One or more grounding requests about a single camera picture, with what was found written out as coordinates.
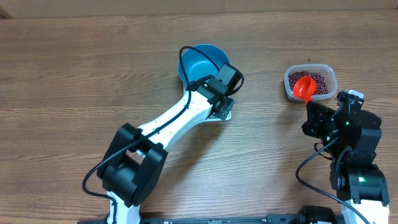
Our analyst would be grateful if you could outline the red beans in container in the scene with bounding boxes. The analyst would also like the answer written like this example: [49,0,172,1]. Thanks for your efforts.
[288,71,328,95]

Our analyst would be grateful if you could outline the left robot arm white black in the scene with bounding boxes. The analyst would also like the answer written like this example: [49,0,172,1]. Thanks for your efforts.
[93,75,244,223]

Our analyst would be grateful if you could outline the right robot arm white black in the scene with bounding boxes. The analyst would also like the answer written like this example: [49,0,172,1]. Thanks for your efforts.
[299,94,390,223]

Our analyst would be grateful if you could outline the red scoop blue handle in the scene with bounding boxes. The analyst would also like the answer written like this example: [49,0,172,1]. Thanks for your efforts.
[292,76,317,103]

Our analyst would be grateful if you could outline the blue bowl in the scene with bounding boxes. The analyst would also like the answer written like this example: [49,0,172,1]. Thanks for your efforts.
[181,44,230,82]

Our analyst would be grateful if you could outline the white kitchen scale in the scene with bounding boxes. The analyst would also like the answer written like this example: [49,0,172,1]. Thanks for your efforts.
[204,111,231,123]

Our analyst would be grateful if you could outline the clear plastic container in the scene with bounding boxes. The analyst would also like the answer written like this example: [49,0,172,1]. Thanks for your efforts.
[284,63,338,101]

